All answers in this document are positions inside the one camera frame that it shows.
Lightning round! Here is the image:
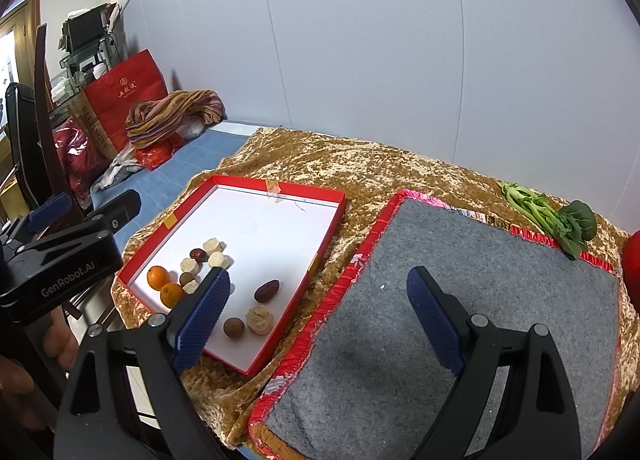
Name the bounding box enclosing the person's left hand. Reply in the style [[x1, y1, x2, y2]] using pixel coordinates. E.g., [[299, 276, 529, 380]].
[[0, 307, 81, 433]]

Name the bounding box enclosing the grey felt mat red border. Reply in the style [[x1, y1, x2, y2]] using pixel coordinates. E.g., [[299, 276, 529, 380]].
[[248, 189, 622, 460]]

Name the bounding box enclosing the white crumpled cloth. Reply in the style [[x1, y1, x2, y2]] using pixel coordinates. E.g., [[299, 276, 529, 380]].
[[90, 150, 146, 191]]

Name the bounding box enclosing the red box white inside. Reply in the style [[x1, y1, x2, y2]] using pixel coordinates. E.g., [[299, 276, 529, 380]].
[[116, 174, 347, 377]]

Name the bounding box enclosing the green bok choy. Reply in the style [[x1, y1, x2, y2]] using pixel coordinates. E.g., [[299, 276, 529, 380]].
[[501, 182, 598, 261]]

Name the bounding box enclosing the red crumpled plastic bag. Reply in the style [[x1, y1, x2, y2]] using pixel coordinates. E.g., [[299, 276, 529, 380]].
[[135, 137, 183, 171]]

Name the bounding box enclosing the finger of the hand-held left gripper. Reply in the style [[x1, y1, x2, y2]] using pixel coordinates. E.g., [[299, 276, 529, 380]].
[[75, 189, 142, 241], [20, 192, 73, 241]]

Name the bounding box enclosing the large red date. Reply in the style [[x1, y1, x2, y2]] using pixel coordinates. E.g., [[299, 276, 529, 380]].
[[254, 279, 281, 304]]

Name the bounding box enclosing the black office chair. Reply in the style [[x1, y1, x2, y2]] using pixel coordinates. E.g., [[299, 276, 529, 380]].
[[4, 82, 41, 211]]

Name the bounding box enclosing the orange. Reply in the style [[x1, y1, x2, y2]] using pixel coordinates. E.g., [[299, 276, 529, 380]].
[[147, 265, 171, 290], [160, 282, 186, 310]]

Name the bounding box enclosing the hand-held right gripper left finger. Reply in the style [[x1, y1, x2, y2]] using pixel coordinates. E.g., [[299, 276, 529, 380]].
[[52, 267, 232, 460]]

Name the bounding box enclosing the metal storage rack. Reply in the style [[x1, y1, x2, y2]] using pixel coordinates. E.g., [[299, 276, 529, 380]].
[[50, 2, 126, 106]]

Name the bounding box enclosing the gold velvet cloth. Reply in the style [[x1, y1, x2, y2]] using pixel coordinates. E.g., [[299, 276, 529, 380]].
[[110, 127, 633, 451]]

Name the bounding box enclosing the red velvet cushion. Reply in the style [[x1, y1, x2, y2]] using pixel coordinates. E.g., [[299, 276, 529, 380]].
[[622, 231, 640, 313]]

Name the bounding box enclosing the dark red plastic bag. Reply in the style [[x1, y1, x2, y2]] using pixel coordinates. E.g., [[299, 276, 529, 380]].
[[54, 122, 108, 196]]

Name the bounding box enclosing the beige lumpy ball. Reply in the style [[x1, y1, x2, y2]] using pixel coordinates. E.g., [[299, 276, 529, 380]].
[[246, 305, 273, 336]]

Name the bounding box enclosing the blue bed sheet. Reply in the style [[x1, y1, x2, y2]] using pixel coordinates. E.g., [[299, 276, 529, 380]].
[[90, 122, 261, 236]]

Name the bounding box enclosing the dark wooden chair frame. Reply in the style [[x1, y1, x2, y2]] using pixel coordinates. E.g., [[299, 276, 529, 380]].
[[34, 22, 83, 221]]

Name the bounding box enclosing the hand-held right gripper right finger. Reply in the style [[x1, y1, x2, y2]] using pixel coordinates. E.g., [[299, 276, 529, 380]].
[[406, 266, 583, 460]]

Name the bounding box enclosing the striped knitted cloth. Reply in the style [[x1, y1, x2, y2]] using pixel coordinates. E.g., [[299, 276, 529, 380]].
[[125, 89, 227, 150]]

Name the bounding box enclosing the red paper shopping bag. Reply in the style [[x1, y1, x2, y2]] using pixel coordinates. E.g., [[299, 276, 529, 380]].
[[84, 49, 169, 153]]

